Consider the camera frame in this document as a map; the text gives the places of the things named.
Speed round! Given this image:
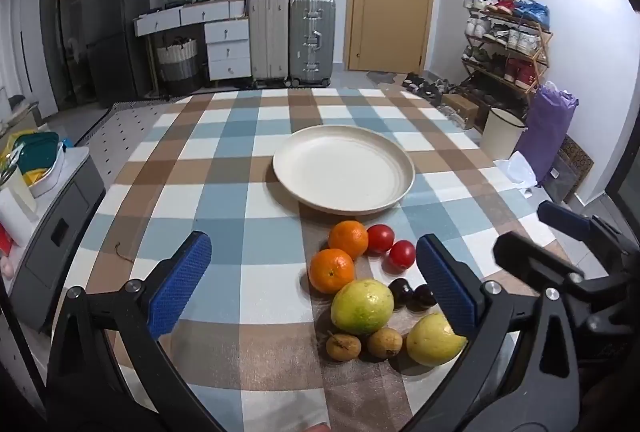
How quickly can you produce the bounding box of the dark plum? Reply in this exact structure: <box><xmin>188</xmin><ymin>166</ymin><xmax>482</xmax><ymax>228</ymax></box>
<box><xmin>407</xmin><ymin>284</ymin><xmax>436</xmax><ymax>312</ymax></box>
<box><xmin>388</xmin><ymin>278</ymin><xmax>413</xmax><ymax>310</ymax></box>

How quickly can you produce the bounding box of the red tomato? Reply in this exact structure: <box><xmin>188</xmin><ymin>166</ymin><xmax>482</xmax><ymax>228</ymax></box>
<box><xmin>367</xmin><ymin>224</ymin><xmax>395</xmax><ymax>256</ymax></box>
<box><xmin>388</xmin><ymin>240</ymin><xmax>416</xmax><ymax>270</ymax></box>

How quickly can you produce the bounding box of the brown longan fruit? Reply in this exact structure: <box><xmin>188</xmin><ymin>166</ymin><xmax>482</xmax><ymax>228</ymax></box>
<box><xmin>326</xmin><ymin>334</ymin><xmax>361</xmax><ymax>363</ymax></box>
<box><xmin>367</xmin><ymin>328</ymin><xmax>404</xmax><ymax>360</ymax></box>

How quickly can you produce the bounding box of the large green yellow guava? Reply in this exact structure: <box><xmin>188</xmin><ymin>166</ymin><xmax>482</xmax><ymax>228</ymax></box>
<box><xmin>331</xmin><ymin>278</ymin><xmax>395</xmax><ymax>336</ymax></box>

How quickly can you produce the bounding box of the orange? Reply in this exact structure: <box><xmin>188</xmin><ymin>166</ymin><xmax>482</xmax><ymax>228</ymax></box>
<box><xmin>308</xmin><ymin>248</ymin><xmax>355</xmax><ymax>294</ymax></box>
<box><xmin>328</xmin><ymin>221</ymin><xmax>369</xmax><ymax>260</ymax></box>

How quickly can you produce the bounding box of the orange front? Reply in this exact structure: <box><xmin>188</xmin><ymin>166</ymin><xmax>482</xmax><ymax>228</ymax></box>
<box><xmin>308</xmin><ymin>248</ymin><xmax>355</xmax><ymax>294</ymax></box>

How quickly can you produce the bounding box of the purple bag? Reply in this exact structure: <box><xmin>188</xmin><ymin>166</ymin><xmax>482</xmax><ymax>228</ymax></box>
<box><xmin>515</xmin><ymin>81</ymin><xmax>579</xmax><ymax>182</ymax></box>

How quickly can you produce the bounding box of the white waste bin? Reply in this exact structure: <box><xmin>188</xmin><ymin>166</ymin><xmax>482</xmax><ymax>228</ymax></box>
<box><xmin>480</xmin><ymin>107</ymin><xmax>527</xmax><ymax>161</ymax></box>

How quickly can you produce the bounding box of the grey side cabinet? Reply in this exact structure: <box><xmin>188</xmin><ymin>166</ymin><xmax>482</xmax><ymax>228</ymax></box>
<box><xmin>2</xmin><ymin>147</ymin><xmax>105</xmax><ymax>332</ymax></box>

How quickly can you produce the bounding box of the checkered tablecloth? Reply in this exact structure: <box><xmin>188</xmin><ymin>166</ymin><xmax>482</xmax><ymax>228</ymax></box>
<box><xmin>65</xmin><ymin>88</ymin><xmax>559</xmax><ymax>431</ymax></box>

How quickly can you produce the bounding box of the cardboard box on floor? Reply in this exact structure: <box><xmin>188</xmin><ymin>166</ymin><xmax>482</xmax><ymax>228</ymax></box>
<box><xmin>442</xmin><ymin>94</ymin><xmax>480</xmax><ymax>130</ymax></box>

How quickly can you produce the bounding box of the cream round plate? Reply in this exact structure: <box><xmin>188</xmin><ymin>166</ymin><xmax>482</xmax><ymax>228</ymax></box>
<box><xmin>272</xmin><ymin>126</ymin><xmax>416</xmax><ymax>215</ymax></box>

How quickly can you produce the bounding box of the wooden shoe rack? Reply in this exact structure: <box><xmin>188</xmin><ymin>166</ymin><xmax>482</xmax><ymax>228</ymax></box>
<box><xmin>461</xmin><ymin>0</ymin><xmax>553</xmax><ymax>100</ymax></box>

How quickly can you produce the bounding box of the white basin with cloths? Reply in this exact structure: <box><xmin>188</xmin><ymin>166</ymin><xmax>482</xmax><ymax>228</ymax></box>
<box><xmin>1</xmin><ymin>130</ymin><xmax>65</xmax><ymax>197</ymax></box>

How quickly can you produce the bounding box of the woven laundry basket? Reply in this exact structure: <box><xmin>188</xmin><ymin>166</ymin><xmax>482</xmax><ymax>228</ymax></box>
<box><xmin>155</xmin><ymin>36</ymin><xmax>200</xmax><ymax>96</ymax></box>

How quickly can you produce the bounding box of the white drawer desk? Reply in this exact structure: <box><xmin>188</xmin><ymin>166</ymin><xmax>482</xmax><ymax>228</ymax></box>
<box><xmin>134</xmin><ymin>0</ymin><xmax>252</xmax><ymax>81</ymax></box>

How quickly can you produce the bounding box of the silver suitcase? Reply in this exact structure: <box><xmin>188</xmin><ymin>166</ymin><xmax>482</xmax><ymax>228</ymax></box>
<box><xmin>288</xmin><ymin>0</ymin><xmax>336</xmax><ymax>88</ymax></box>

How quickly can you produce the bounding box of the beige suitcase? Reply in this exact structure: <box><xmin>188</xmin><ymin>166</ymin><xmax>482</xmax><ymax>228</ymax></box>
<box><xmin>247</xmin><ymin>0</ymin><xmax>290</xmax><ymax>82</ymax></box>

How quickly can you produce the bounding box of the dark grey refrigerator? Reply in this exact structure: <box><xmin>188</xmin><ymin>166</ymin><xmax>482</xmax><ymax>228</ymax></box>
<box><xmin>81</xmin><ymin>0</ymin><xmax>152</xmax><ymax>107</ymax></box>

